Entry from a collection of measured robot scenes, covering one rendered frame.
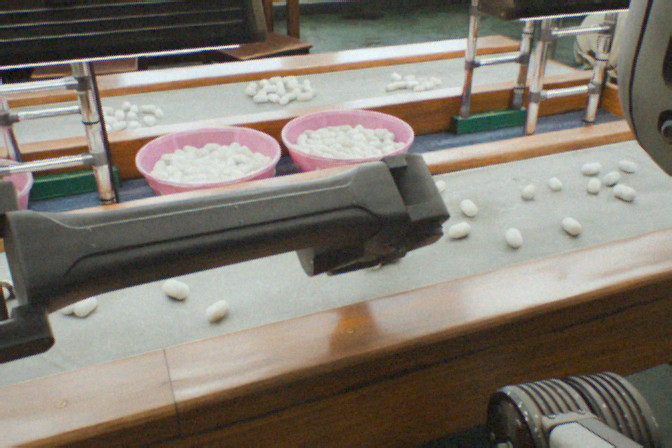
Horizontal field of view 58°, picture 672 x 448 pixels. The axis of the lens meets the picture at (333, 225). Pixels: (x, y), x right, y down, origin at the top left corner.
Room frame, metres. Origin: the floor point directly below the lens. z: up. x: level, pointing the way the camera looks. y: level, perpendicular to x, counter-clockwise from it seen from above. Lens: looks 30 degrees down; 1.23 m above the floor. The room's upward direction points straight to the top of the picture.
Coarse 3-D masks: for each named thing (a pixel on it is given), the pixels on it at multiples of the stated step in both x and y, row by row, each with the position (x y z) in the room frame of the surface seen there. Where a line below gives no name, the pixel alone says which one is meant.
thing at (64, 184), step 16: (0, 80) 1.05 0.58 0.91; (0, 96) 1.04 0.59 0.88; (0, 112) 1.04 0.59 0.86; (16, 112) 1.05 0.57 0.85; (32, 112) 1.06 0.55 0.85; (48, 112) 1.07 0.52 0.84; (64, 112) 1.08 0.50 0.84; (80, 112) 1.08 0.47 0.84; (0, 128) 1.04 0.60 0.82; (16, 144) 1.04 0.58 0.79; (16, 160) 1.04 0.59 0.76; (112, 160) 1.11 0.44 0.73; (48, 176) 1.07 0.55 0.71; (64, 176) 1.07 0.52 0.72; (80, 176) 1.07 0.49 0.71; (32, 192) 1.04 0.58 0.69; (48, 192) 1.05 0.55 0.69; (64, 192) 1.06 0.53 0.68; (80, 192) 1.07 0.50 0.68
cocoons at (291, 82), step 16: (272, 80) 1.56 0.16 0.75; (288, 80) 1.56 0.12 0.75; (304, 80) 1.54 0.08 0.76; (400, 80) 1.58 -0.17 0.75; (416, 80) 1.56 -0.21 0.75; (432, 80) 1.56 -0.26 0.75; (256, 96) 1.42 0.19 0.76; (272, 96) 1.42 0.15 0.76; (288, 96) 1.43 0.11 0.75; (304, 96) 1.43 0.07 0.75; (112, 112) 1.33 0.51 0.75; (128, 112) 1.31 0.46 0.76; (144, 112) 1.34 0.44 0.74; (160, 112) 1.31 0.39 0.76
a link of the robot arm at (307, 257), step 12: (420, 228) 0.48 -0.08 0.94; (432, 228) 0.48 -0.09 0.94; (408, 240) 0.49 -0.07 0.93; (420, 240) 0.48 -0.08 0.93; (432, 240) 0.49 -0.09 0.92; (300, 252) 0.53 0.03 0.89; (312, 252) 0.50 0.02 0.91; (324, 252) 0.50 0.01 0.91; (336, 252) 0.51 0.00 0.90; (348, 252) 0.52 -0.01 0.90; (360, 252) 0.52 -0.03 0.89; (312, 264) 0.50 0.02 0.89; (324, 264) 0.50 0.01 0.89; (336, 264) 0.51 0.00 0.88; (348, 264) 0.52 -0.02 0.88; (312, 276) 0.51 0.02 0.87
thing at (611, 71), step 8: (624, 16) 3.44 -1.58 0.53; (616, 24) 3.43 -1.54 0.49; (624, 24) 3.36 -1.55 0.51; (616, 32) 3.39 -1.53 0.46; (616, 40) 3.31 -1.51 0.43; (616, 48) 3.28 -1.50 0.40; (584, 56) 3.27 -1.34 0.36; (616, 56) 3.24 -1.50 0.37; (584, 64) 3.29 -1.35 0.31; (592, 64) 3.23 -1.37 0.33; (608, 64) 3.19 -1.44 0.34; (616, 64) 3.22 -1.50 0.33; (608, 72) 3.12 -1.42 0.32; (616, 72) 3.19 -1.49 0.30; (608, 80) 3.13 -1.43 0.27; (616, 80) 3.19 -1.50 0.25
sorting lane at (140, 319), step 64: (448, 192) 0.95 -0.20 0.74; (512, 192) 0.95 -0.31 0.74; (576, 192) 0.95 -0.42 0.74; (640, 192) 0.95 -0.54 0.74; (0, 256) 0.75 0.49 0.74; (448, 256) 0.75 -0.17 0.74; (512, 256) 0.75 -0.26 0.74; (64, 320) 0.60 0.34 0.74; (128, 320) 0.60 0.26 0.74; (192, 320) 0.60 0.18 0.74; (256, 320) 0.60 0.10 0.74; (0, 384) 0.49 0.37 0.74
